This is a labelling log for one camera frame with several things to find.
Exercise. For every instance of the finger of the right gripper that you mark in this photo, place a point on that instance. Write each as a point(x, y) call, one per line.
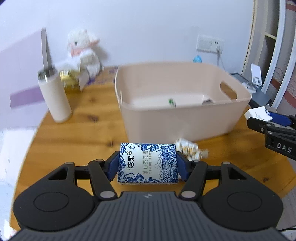
point(283, 120)
point(270, 130)

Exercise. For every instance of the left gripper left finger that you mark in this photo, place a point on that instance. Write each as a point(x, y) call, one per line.
point(102, 172)

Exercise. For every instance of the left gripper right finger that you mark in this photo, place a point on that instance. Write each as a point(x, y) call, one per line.
point(193, 173)

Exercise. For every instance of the small white box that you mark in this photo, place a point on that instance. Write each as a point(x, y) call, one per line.
point(260, 113)

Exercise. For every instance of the floral fabric scrunchie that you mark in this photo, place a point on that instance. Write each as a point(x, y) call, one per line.
point(190, 150)

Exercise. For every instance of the blue white tissue pack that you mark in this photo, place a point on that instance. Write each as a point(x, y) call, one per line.
point(147, 164)

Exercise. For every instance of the white phone stand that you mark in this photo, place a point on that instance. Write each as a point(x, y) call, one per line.
point(256, 79)

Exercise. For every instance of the cream thermos bottle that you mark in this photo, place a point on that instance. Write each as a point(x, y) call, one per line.
point(54, 94)

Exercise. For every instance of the white framed wardrobe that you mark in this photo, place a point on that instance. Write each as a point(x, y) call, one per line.
point(272, 48)

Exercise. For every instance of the beige plastic storage basket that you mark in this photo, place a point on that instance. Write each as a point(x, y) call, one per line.
point(161, 102)

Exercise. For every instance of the blue small figurine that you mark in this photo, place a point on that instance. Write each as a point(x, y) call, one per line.
point(197, 59)

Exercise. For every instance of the gold white tissue box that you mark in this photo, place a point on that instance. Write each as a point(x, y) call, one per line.
point(73, 80)

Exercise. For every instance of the white plush lamb toy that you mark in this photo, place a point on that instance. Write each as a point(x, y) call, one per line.
point(81, 55)

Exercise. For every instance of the white wall switch socket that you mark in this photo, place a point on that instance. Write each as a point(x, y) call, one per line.
point(209, 44)

